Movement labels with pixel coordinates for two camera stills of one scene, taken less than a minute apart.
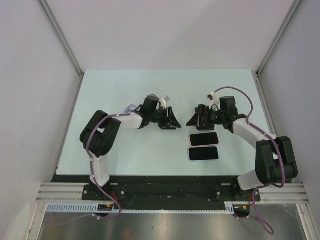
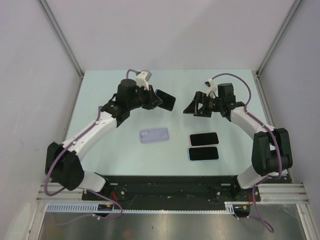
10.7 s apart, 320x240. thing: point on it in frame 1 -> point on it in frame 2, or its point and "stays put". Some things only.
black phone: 203,153 stays put
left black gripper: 172,124 -> 152,100
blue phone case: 207,160 stays put
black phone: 204,139 stays put
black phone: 210,127 -> 168,101
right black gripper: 204,110 -> 202,98
